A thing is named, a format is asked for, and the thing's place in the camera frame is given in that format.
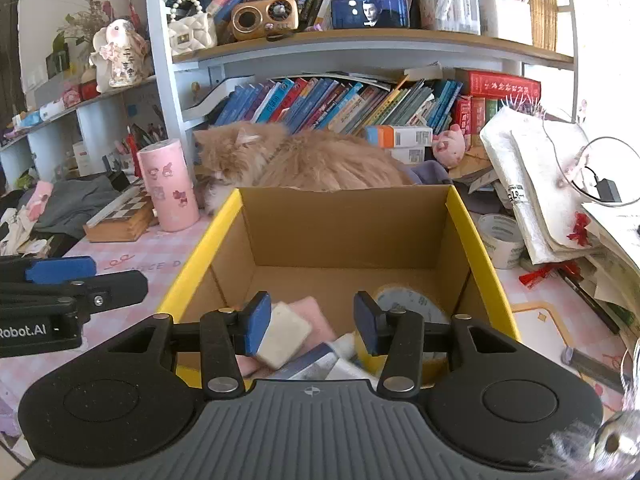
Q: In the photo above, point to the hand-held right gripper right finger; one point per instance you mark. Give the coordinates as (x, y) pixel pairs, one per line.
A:
(367, 325)

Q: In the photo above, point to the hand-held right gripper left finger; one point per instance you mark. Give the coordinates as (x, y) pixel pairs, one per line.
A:
(257, 322)

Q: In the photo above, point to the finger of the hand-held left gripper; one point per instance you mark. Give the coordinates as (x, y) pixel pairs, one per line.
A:
(115, 290)
(60, 269)

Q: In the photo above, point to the cream rectangular block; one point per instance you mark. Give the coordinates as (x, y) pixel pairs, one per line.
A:
(285, 332)

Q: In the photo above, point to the pink plush pouch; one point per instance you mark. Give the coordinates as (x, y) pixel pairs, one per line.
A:
(315, 317)

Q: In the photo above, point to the yellow tape roll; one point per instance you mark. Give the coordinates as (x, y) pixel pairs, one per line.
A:
(420, 305)

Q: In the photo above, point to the white spray bottle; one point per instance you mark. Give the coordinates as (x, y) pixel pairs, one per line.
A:
(310, 362)

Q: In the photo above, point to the yellow cardboard box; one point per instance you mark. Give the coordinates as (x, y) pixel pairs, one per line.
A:
(340, 230)

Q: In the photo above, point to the pink checkered desktop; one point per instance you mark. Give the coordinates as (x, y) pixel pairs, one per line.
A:
(530, 290)

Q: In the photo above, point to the cream cloth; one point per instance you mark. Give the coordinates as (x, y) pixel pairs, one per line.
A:
(15, 232)

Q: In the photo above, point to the wooden chess box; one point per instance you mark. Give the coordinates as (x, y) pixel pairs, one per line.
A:
(120, 230)

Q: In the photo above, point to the grey cloth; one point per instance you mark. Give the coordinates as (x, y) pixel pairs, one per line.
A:
(75, 200)

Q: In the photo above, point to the pink sock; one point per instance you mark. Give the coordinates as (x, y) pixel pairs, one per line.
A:
(40, 200)

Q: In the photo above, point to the white long case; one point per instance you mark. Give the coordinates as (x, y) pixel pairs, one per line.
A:
(117, 205)

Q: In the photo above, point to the white box red label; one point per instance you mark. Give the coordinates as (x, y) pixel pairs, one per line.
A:
(82, 155)

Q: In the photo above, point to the pink printed cylinder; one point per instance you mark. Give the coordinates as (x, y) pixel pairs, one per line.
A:
(170, 185)

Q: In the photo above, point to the red candle stick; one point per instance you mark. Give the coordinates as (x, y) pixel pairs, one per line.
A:
(133, 152)

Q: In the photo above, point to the white tape roll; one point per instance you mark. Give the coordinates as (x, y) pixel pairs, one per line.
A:
(505, 250)

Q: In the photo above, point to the fluffy orange cat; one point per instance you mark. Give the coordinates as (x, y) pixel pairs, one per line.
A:
(310, 160)

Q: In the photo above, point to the white blue small box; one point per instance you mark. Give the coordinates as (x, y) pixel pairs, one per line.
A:
(407, 155)

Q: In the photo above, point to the orange white carton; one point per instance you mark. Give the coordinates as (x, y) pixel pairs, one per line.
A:
(400, 136)

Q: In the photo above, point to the pink pig plush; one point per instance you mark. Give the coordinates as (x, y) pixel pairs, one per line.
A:
(450, 147)

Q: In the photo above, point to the pile of papers and bags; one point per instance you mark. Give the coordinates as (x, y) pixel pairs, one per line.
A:
(540, 185)

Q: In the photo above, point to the white bunny figurine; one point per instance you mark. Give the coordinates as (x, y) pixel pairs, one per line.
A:
(120, 55)

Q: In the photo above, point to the black pen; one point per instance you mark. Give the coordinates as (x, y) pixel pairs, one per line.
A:
(590, 302)

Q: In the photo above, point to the row of colourful books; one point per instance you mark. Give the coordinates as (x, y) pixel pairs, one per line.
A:
(325, 105)

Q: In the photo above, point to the dark grey bar tool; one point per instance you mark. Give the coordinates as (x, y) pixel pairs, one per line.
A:
(595, 362)

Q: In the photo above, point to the red tassel ornament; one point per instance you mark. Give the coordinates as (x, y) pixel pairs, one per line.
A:
(580, 230)

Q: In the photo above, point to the dried flower bouquet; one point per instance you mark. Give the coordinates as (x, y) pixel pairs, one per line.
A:
(85, 20)

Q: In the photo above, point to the fluffy grey pompom charm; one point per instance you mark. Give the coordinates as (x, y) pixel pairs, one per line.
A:
(600, 442)

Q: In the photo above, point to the cream quilted handbag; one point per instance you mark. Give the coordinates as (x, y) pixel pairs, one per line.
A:
(192, 35)

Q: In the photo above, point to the thick red book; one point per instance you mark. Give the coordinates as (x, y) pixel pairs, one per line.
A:
(500, 87)

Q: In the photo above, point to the wooden retro radio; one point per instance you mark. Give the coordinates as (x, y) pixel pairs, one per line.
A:
(250, 20)

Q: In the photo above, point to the blue photo pencil case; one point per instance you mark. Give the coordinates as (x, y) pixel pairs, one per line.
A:
(370, 15)

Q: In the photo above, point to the white marker holder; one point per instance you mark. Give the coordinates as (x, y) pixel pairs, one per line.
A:
(450, 10)

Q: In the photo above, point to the white storage container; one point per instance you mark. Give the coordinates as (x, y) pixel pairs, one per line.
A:
(505, 17)

